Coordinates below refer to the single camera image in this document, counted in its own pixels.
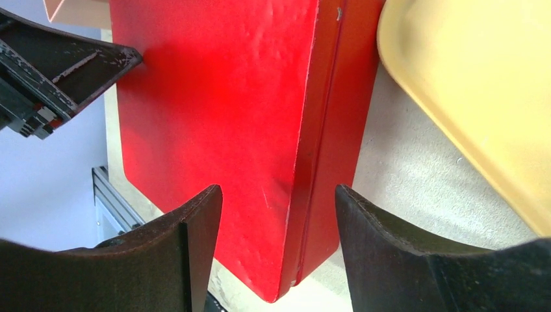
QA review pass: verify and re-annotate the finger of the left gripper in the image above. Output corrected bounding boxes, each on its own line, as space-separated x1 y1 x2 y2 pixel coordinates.
1 10 142 139

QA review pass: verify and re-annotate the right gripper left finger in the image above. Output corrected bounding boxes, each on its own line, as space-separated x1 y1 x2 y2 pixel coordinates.
1 185 223 311

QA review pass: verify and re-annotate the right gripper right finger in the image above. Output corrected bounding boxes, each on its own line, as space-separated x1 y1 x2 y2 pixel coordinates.
335 185 550 311

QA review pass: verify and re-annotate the red box lid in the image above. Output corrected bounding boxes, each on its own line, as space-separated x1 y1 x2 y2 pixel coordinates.
110 1 318 302

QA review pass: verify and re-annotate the red chocolate box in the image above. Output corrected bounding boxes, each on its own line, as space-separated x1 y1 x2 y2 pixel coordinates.
267 1 383 302

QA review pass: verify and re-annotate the peach desk organizer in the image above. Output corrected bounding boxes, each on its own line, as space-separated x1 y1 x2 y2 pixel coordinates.
43 0 111 30

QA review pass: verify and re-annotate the yellow tray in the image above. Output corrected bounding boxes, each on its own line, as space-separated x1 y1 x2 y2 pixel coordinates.
377 1 550 237

